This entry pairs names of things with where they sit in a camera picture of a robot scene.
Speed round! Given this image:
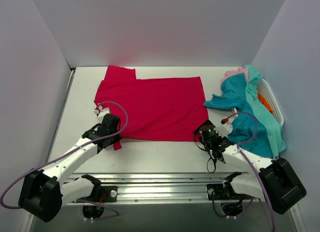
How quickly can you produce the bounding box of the white perforated laundry basket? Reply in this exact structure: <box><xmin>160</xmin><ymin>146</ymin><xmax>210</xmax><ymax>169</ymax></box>
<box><xmin>232</xmin><ymin>79</ymin><xmax>285</xmax><ymax>125</ymax></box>

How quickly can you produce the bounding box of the orange t shirt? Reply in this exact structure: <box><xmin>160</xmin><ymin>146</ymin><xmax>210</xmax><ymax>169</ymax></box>
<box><xmin>257</xmin><ymin>93</ymin><xmax>274</xmax><ymax>114</ymax></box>

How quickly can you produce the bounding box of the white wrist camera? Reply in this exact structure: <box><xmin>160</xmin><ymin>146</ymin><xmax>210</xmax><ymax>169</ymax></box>
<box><xmin>214</xmin><ymin>118</ymin><xmax>234</xmax><ymax>137</ymax></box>
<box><xmin>94</xmin><ymin>106</ymin><xmax>110</xmax><ymax>123</ymax></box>

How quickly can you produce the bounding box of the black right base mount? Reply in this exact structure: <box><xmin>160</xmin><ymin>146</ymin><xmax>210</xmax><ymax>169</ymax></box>
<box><xmin>206</xmin><ymin>183</ymin><xmax>252</xmax><ymax>200</ymax></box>

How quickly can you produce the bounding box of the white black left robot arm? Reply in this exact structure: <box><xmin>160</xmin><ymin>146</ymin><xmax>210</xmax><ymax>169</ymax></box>
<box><xmin>18</xmin><ymin>113</ymin><xmax>121</xmax><ymax>222</ymax></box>

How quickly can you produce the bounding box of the light teal t shirt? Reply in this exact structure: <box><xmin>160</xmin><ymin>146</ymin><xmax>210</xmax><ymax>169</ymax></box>
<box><xmin>244</xmin><ymin>65</ymin><xmax>287</xmax><ymax>157</ymax></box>

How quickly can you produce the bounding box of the aluminium frame rail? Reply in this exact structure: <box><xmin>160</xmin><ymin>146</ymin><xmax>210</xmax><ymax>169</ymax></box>
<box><xmin>67</xmin><ymin>170</ymin><xmax>233</xmax><ymax>201</ymax></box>

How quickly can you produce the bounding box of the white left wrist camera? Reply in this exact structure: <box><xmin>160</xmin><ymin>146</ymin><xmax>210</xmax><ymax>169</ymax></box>
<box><xmin>94</xmin><ymin>106</ymin><xmax>110</xmax><ymax>123</ymax></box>

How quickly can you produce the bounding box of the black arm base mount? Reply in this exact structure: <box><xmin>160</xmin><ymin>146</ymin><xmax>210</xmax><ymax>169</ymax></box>
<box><xmin>82</xmin><ymin>185</ymin><xmax>118</xmax><ymax>203</ymax></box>

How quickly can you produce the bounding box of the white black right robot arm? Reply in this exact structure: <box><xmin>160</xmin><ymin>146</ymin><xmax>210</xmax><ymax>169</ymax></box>
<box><xmin>193</xmin><ymin>120</ymin><xmax>307</xmax><ymax>214</ymax></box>

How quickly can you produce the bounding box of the blue t shirt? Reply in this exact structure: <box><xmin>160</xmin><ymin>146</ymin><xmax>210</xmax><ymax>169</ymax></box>
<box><xmin>203</xmin><ymin>74</ymin><xmax>272</xmax><ymax>157</ymax></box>

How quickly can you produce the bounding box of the red t shirt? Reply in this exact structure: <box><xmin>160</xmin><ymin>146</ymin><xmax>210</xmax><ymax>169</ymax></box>
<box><xmin>94</xmin><ymin>66</ymin><xmax>209</xmax><ymax>142</ymax></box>

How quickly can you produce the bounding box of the pink t shirt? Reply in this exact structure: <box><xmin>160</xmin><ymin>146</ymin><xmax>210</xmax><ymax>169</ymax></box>
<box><xmin>220</xmin><ymin>67</ymin><xmax>249</xmax><ymax>84</ymax></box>

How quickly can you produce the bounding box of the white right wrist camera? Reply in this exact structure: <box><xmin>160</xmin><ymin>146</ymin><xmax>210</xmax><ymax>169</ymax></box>
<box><xmin>214</xmin><ymin>118</ymin><xmax>234</xmax><ymax>137</ymax></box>

